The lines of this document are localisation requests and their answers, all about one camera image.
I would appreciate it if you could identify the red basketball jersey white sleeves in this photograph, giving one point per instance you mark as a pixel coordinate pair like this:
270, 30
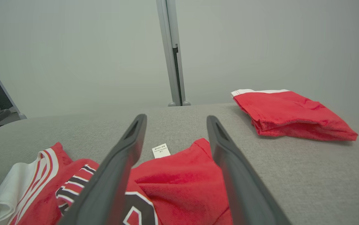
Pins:
179, 187

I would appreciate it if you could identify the grey metal partition post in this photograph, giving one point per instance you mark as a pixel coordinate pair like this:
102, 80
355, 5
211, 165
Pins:
173, 47

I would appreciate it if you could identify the red shorts white trim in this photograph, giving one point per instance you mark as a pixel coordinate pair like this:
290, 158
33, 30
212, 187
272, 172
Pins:
285, 112

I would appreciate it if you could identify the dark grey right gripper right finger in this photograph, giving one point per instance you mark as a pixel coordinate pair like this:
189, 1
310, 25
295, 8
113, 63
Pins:
241, 193

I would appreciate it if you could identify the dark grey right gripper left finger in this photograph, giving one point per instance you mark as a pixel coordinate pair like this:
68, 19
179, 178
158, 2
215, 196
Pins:
110, 187

